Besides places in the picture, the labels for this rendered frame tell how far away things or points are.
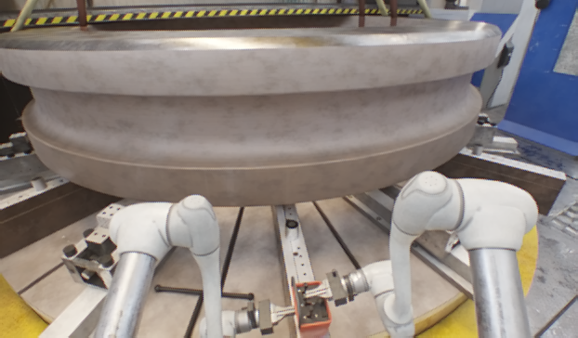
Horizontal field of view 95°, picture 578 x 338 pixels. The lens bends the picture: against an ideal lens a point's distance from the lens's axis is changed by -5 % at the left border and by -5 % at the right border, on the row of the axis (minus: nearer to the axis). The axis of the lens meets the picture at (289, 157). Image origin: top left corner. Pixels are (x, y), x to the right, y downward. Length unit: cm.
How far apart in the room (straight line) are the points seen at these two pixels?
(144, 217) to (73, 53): 107
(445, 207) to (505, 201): 14
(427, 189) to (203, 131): 125
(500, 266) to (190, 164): 141
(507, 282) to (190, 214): 80
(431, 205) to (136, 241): 78
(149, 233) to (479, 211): 87
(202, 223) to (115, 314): 30
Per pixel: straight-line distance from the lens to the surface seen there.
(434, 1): 541
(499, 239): 79
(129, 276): 90
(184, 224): 90
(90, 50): 169
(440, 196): 73
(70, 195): 289
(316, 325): 126
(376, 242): 231
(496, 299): 79
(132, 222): 95
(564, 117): 591
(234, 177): 158
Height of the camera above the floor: 189
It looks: 28 degrees down
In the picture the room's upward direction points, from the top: straight up
